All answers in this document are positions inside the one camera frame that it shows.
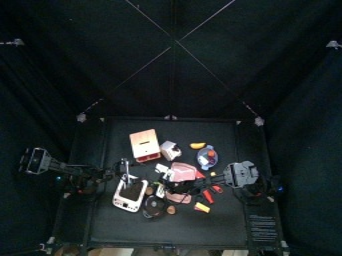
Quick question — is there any white green toy card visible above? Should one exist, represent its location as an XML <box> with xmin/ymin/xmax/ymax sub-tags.
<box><xmin>154</xmin><ymin>184</ymin><xmax>167</xmax><ymax>199</ymax></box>

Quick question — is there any pink rectangular plate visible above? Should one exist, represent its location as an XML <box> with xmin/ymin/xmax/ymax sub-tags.
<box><xmin>165</xmin><ymin>191</ymin><xmax>193</xmax><ymax>205</ymax></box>

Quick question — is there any white toy container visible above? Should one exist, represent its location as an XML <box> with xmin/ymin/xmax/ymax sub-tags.
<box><xmin>153</xmin><ymin>163</ymin><xmax>173</xmax><ymax>178</ymax></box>

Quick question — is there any large pink toy dish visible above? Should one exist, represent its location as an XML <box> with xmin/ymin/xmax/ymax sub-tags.
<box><xmin>169</xmin><ymin>161</ymin><xmax>199</xmax><ymax>183</ymax></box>

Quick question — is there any white toy appliance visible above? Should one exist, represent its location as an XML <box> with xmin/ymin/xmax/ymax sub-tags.
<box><xmin>110</xmin><ymin>178</ymin><xmax>149</xmax><ymax>214</ymax></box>

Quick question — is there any black pot lid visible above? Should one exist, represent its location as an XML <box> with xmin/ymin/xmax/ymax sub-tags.
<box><xmin>144</xmin><ymin>197</ymin><xmax>167</xmax><ymax>215</ymax></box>

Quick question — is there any red toy stick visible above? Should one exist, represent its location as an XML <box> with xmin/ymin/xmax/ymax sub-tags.
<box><xmin>201</xmin><ymin>189</ymin><xmax>215</xmax><ymax>205</ymax></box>

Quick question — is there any yellow toy block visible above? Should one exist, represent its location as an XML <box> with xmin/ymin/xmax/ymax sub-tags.
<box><xmin>192</xmin><ymin>202</ymin><xmax>212</xmax><ymax>214</ymax></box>

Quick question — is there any orange and white box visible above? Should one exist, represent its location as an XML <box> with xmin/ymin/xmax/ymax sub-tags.
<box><xmin>128</xmin><ymin>128</ymin><xmax>163</xmax><ymax>164</ymax></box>

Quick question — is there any white toy cube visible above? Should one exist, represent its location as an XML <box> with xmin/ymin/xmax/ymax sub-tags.
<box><xmin>159</xmin><ymin>140</ymin><xmax>183</xmax><ymax>162</ymax></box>

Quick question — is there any grey-blue bowl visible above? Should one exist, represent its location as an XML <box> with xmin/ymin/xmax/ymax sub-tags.
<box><xmin>195</xmin><ymin>144</ymin><xmax>220</xmax><ymax>171</ymax></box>

